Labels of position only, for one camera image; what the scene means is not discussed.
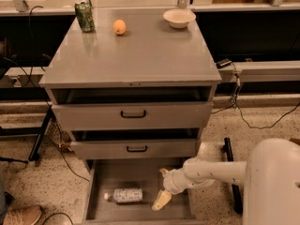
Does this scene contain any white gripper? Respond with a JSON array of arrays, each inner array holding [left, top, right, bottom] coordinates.
[[152, 168, 191, 211]]

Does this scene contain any clear plastic water bottle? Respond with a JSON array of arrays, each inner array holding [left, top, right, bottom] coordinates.
[[104, 187, 143, 203]]

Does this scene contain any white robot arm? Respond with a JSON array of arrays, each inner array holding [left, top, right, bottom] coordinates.
[[152, 138, 300, 225]]

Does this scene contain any grey middle drawer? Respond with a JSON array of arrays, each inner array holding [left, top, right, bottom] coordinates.
[[71, 128, 200, 159]]

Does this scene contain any grey drawer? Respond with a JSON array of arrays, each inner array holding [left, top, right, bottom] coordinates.
[[71, 128, 200, 159], [52, 86, 212, 130], [82, 157, 201, 225]]

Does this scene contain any grey bottom drawer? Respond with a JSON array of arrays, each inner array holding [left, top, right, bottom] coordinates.
[[82, 157, 201, 225]]

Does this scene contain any grey top drawer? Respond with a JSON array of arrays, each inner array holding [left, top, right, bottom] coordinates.
[[52, 86, 212, 130]]

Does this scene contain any grey drawer cabinet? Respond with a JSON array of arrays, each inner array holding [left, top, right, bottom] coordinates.
[[38, 7, 223, 225]]

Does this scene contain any black table leg right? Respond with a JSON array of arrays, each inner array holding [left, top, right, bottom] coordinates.
[[222, 138, 243, 215]]

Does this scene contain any black table leg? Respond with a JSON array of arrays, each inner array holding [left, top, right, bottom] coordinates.
[[222, 138, 243, 215], [28, 107, 53, 162]]

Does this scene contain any black table leg left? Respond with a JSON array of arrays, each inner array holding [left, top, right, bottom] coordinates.
[[28, 107, 53, 162]]

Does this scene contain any black power adapter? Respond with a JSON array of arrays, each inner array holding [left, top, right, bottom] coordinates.
[[216, 59, 232, 69]]

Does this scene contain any brown shoe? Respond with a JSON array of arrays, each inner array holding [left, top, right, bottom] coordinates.
[[1, 205, 42, 225]]

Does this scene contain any orange fruit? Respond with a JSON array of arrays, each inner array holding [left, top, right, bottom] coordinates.
[[112, 20, 127, 36]]

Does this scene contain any white bowl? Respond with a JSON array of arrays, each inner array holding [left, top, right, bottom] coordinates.
[[163, 8, 196, 29]]

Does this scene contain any green soda can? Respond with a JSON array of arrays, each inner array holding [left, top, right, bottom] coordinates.
[[74, 0, 95, 33]]

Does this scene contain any black drawer handle middle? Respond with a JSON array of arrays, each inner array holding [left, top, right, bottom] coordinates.
[[126, 145, 148, 153]]

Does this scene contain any black drawer handle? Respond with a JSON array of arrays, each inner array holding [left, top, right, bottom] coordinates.
[[120, 111, 147, 119], [126, 145, 148, 153]]

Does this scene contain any black drawer handle top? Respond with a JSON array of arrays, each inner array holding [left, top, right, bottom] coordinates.
[[120, 111, 147, 119]]

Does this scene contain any black cable on floor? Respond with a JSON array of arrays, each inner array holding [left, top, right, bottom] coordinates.
[[211, 100, 300, 131]]

